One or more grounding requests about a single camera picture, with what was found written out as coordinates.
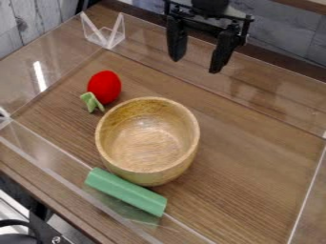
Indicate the wooden bowl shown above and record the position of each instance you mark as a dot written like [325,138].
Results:
[148,140]

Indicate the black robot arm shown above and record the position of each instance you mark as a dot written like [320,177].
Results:
[213,17]

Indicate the clear acrylic corner bracket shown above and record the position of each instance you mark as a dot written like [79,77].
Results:
[105,37]

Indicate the red plush fruit green leaf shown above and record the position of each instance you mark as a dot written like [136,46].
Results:
[104,90]

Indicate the clear acrylic tray enclosure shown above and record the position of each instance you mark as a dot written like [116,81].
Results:
[256,187]

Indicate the black metal mount bracket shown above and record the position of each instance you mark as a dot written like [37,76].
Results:
[50,236]

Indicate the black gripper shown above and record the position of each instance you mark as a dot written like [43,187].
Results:
[214,17]

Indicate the green rectangular block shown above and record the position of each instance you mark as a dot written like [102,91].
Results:
[128,192]

